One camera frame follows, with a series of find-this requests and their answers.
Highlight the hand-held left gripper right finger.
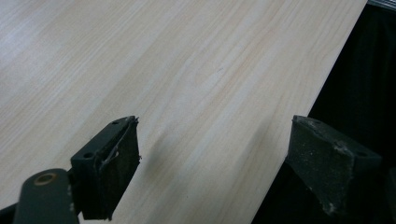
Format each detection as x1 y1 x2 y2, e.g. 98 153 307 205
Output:
285 115 383 217

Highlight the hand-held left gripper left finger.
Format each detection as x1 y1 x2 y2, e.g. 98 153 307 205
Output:
70 115 142 221

